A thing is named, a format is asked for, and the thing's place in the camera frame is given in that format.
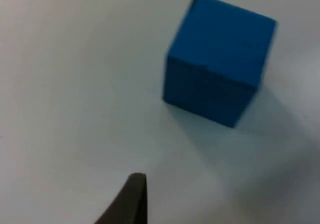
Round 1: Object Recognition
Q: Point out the large blue cube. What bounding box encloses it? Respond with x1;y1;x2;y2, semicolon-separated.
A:
162;0;278;129

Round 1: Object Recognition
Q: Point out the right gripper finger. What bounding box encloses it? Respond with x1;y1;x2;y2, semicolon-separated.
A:
93;172;148;224

